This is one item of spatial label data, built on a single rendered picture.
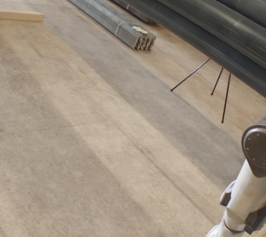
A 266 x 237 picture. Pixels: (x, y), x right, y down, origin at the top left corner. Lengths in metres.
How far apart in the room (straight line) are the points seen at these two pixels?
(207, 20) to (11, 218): 1.43
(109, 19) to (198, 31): 3.27
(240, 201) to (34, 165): 1.61
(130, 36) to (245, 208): 4.01
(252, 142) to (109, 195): 1.64
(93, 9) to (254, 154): 4.82
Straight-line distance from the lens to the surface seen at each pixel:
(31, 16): 4.46
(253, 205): 0.79
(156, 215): 2.21
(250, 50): 1.56
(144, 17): 6.15
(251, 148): 0.64
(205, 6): 1.71
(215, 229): 1.05
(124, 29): 4.74
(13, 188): 2.02
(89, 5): 5.40
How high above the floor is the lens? 1.48
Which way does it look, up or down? 25 degrees down
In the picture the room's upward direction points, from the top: 24 degrees clockwise
